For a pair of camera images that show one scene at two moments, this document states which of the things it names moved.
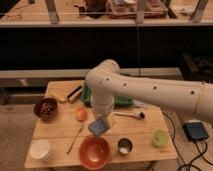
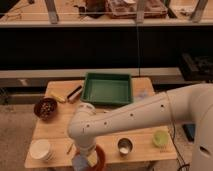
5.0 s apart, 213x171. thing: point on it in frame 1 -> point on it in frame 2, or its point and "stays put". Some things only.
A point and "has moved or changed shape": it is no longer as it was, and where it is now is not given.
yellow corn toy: (58, 98) stays put
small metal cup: (124, 146) stays put
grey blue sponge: (98, 126) has moved or changed shape
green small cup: (161, 138) stays put
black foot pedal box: (195, 130) stays put
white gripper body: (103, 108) -> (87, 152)
